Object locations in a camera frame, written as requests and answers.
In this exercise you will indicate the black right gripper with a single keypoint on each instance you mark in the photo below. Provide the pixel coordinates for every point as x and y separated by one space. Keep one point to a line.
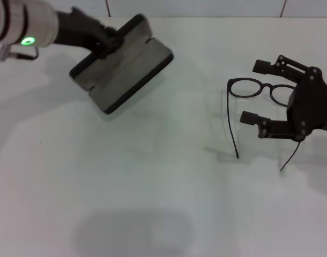
311 104

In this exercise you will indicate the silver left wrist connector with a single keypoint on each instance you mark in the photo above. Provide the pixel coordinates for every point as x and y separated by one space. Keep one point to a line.
4 53

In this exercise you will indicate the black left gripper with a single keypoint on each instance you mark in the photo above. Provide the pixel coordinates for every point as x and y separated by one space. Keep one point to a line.
77 29

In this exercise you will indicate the black glasses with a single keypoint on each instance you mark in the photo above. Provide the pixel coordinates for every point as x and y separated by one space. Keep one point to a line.
229 89

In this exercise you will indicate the black glasses case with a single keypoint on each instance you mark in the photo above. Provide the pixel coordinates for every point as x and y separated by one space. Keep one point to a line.
128 72

